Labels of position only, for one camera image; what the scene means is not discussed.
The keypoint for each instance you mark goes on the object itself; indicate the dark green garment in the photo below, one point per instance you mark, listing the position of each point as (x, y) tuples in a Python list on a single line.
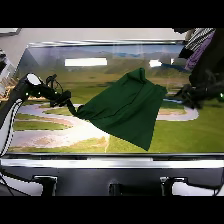
[(126, 106)]

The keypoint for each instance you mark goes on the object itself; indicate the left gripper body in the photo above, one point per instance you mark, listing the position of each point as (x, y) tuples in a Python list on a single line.
[(64, 98)]

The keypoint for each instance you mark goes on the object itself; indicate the silver frame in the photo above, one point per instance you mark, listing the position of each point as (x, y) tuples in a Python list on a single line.
[(110, 164)]

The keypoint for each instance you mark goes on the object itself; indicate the striped garment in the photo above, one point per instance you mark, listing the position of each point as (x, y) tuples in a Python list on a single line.
[(199, 38)]

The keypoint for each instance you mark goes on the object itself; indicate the black garment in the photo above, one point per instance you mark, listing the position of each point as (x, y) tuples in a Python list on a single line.
[(213, 63)]

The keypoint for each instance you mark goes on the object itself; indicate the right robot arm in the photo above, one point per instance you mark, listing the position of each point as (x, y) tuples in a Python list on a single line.
[(200, 93)]

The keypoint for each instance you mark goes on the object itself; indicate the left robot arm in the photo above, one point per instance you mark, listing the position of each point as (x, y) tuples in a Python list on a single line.
[(31, 87)]

